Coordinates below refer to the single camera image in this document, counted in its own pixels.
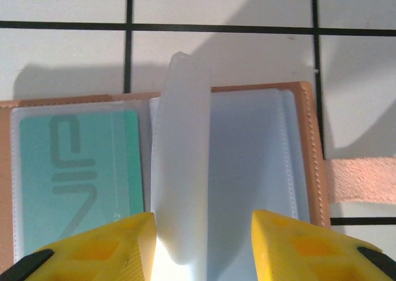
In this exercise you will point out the tan leather card holder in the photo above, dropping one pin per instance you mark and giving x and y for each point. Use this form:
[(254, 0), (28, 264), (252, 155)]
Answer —
[(247, 154)]

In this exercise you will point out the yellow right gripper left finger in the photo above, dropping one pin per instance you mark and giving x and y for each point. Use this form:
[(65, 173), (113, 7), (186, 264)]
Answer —
[(102, 250)]

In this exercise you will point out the teal VIP card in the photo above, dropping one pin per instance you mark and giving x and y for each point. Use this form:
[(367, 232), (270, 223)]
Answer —
[(77, 169)]

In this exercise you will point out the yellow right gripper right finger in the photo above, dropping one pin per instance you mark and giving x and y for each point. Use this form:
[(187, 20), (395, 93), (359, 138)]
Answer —
[(303, 250)]

